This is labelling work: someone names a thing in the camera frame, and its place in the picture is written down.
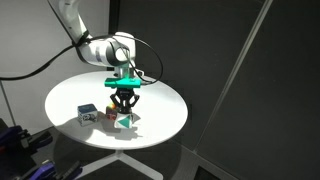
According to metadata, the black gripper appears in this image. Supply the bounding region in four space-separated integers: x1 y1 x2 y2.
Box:
109 87 141 113

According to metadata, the soft block with letter A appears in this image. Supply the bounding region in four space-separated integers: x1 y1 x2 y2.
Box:
113 111 141 130

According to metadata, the orange soft block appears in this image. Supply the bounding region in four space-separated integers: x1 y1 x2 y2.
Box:
105 103 119 121

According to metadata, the blue-topped soft block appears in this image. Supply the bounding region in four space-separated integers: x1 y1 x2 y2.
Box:
76 103 99 127

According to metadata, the white table base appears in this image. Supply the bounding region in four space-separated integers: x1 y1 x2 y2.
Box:
74 149 165 180

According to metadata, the purple and orange clamp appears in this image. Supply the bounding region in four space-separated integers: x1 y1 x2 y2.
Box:
0 124 54 155
19 159 83 180

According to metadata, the teal camera mount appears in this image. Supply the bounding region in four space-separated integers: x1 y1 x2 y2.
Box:
103 76 144 90

